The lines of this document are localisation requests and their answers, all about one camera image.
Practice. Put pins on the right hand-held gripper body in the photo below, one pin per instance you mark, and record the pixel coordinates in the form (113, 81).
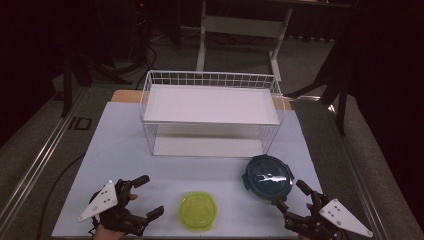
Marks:
(333, 213)

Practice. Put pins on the pale blue table mat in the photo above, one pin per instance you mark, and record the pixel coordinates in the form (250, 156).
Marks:
(120, 146)

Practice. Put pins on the round container with dark blue lid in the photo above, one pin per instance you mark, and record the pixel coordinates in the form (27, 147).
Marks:
(268, 178)

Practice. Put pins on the translucent green plastic bowl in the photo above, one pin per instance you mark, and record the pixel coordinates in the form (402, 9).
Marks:
(197, 210)

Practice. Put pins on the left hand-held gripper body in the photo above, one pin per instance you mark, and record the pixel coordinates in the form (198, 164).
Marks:
(105, 200)

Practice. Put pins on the black metal stand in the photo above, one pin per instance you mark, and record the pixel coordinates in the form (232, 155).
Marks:
(340, 110)
(67, 86)

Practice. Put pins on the person's right hand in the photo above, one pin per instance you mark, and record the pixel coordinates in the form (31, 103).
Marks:
(309, 207)

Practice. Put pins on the white desk frame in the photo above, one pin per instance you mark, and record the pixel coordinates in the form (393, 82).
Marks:
(245, 26)

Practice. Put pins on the metal floor rail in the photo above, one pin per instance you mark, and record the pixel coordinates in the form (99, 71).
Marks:
(360, 180)
(40, 160)

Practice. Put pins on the person's left hand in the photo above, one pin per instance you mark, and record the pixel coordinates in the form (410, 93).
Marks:
(106, 235)

